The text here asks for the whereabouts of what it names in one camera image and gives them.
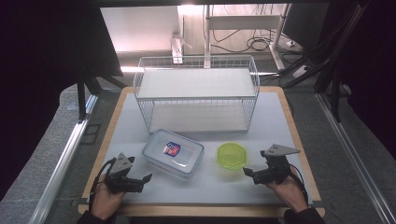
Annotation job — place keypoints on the aluminium rail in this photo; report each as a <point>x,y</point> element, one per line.
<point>62,161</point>
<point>355,152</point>

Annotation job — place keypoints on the white power strip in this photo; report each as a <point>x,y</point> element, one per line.
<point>300,71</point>

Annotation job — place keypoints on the white desk frame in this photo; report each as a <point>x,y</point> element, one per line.
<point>243,22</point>

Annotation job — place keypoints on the white cabinet panel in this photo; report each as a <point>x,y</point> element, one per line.
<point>140,28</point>

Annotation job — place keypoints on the person's right hand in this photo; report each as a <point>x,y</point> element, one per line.
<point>288,193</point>

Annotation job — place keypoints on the black metal stand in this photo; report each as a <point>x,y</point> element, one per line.
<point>327,68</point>

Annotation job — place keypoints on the dark monitor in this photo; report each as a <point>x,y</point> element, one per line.
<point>306,25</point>

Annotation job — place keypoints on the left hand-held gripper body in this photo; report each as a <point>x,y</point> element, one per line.
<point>120,179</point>

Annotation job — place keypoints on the black tripod stand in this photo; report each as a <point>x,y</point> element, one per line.
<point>81,96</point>

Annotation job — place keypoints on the green lidded round container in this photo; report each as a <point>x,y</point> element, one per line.
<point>232,155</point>

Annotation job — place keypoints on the person's left hand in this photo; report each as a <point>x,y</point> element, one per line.
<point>106,202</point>

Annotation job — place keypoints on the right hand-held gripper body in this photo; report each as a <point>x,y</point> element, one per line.
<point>275,168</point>

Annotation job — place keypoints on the clear rectangular lidded container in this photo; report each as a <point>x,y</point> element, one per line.
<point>174,154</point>

